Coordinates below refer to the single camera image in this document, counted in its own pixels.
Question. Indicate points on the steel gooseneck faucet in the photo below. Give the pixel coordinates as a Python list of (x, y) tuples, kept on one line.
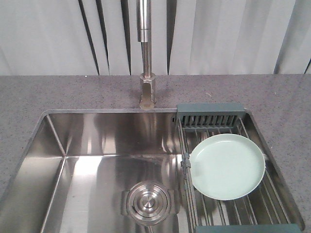
[(147, 77)]

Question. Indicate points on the light green round plate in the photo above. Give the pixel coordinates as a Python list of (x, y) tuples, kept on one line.
[(226, 166)]

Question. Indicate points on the grey steel drying rack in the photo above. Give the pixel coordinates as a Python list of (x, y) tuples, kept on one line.
[(270, 208)]

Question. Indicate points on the stainless steel sink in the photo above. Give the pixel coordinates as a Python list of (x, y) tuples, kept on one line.
[(77, 164)]

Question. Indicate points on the steel sink drain plug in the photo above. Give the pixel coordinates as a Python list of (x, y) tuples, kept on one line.
[(148, 203)]

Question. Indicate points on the white pleated curtain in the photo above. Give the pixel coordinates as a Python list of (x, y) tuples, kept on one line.
[(99, 37)]

